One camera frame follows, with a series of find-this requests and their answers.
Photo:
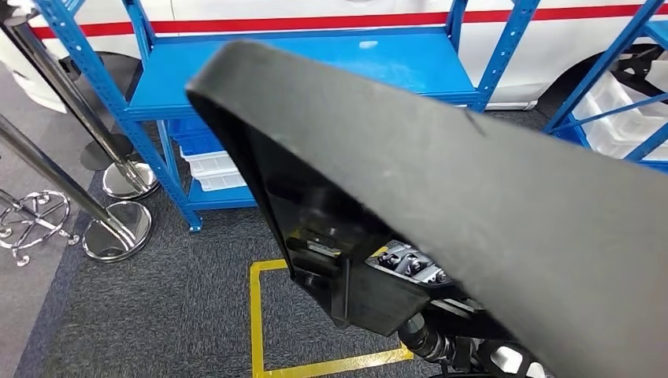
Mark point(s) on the black round base plate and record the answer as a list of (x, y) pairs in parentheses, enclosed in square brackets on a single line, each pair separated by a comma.
[(96, 156)]

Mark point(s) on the white plastic crate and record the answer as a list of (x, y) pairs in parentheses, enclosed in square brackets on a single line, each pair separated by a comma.
[(616, 125)]

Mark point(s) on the red barrier belt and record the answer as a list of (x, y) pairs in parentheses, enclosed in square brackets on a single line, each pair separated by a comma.
[(261, 23)]

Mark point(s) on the blue metal shelf rack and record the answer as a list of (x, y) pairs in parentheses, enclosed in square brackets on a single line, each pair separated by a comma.
[(313, 57)]

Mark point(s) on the black plastic frame part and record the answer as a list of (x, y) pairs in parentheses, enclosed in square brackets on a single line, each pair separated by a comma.
[(417, 156)]

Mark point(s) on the blue wheeled shelf rack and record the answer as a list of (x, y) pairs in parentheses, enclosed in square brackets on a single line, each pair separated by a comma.
[(600, 63)]

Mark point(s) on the blue plastic bin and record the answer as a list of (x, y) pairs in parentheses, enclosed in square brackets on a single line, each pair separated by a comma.
[(195, 138)]

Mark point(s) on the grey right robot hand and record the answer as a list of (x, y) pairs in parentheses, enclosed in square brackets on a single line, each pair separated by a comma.
[(412, 261)]

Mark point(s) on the chrome stool base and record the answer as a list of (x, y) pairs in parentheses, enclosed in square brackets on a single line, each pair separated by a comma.
[(32, 218)]

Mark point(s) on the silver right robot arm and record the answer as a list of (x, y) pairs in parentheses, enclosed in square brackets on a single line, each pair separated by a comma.
[(423, 336)]

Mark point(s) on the black plastic frame pile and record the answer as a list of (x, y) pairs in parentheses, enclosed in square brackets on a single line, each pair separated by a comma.
[(636, 68)]

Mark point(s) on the white car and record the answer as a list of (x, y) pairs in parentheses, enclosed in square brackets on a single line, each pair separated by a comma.
[(527, 57)]

